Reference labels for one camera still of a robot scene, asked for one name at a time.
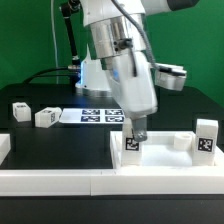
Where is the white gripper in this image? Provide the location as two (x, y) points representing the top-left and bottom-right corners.
(108, 52), (157, 142)

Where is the white square table top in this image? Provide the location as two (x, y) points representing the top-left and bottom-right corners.
(110, 131), (224, 169)

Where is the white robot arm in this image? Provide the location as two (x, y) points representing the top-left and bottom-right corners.
(61, 0), (199, 142)

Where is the white sheet with tag markers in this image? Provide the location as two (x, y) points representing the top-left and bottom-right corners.
(60, 108), (124, 124)

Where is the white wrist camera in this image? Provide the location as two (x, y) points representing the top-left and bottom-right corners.
(155, 63), (187, 91)

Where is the white front fence wall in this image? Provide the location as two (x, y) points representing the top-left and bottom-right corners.
(0, 167), (224, 196)

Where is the white fence wall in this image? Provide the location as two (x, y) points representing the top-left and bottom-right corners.
(0, 167), (224, 196)
(0, 134), (11, 165)

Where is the white left fence wall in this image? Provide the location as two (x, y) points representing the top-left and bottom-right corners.
(0, 134), (11, 165)

